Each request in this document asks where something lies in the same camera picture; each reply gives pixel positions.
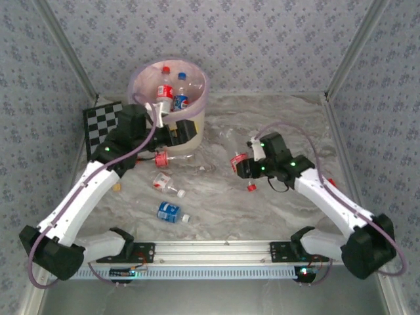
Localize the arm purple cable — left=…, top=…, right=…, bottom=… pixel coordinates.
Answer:
left=257, top=121, right=408, bottom=287
left=28, top=93, right=158, bottom=289

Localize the left circuit board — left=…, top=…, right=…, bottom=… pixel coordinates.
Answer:
left=109, top=267, right=148, bottom=280

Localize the grey slotted cable duct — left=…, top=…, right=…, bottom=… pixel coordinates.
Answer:
left=70, top=265, right=298, bottom=280

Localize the aluminium corner post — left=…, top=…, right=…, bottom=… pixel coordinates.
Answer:
left=32, top=0, right=99, bottom=99
left=324, top=0, right=391, bottom=99

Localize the right circuit board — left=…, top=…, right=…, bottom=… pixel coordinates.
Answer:
left=294, top=266, right=318, bottom=283

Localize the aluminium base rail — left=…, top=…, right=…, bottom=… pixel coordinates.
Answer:
left=84, top=240, right=344, bottom=265

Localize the clear bottle with red label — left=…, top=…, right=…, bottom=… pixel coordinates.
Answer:
left=154, top=151, right=194, bottom=168

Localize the grey metal panel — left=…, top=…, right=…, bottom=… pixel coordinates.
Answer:
left=39, top=278, right=391, bottom=315

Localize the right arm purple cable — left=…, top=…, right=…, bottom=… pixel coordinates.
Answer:
left=257, top=121, right=408, bottom=287

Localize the black grey checkerboard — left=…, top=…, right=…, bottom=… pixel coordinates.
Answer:
left=82, top=100, right=124, bottom=161

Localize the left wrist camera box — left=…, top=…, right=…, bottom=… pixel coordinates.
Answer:
left=153, top=101, right=172, bottom=128

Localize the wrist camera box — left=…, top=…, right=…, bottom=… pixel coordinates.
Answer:
left=153, top=101, right=172, bottom=128
left=247, top=136, right=266, bottom=162

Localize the left aluminium side rail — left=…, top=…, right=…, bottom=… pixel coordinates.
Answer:
left=52, top=94, right=99, bottom=230

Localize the right aluminium corner post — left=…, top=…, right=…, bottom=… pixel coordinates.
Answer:
left=324, top=0, right=391, bottom=99

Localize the aluminium side rail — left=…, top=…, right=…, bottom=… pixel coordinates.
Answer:
left=321, top=93, right=371, bottom=217
left=52, top=94, right=99, bottom=230

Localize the circuit board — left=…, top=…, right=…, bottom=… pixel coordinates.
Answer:
left=109, top=267, right=148, bottom=280
left=294, top=266, right=318, bottom=283

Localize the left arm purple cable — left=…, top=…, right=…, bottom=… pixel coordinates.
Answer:
left=28, top=93, right=158, bottom=289

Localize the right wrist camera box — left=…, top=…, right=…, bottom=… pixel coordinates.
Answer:
left=247, top=136, right=266, bottom=162

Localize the pink plastic bin liner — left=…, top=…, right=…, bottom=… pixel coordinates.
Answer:
left=127, top=58, right=211, bottom=122

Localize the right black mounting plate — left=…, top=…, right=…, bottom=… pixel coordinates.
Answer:
left=269, top=241, right=329, bottom=263

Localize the long clear bottle red-white label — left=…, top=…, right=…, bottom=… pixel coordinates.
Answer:
left=224, top=128, right=257, bottom=193

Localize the blue label white cap bottle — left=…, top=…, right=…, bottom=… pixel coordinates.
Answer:
left=156, top=201, right=191, bottom=224

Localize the red-white label white-cap bottle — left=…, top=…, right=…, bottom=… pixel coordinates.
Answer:
left=152, top=173, right=186, bottom=199

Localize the black mounting plate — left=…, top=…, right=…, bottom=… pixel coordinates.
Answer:
left=269, top=241, right=329, bottom=263
left=96, top=242, right=156, bottom=264

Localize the Coca-Cola bottle red cap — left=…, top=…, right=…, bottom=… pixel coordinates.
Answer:
left=156, top=66, right=175, bottom=114

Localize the left aluminium corner post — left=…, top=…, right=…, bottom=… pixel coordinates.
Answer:
left=32, top=0, right=99, bottom=99

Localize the right aluminium side rail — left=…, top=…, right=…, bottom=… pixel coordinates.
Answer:
left=321, top=93, right=371, bottom=217

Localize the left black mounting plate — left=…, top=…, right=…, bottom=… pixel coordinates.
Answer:
left=96, top=242, right=156, bottom=264

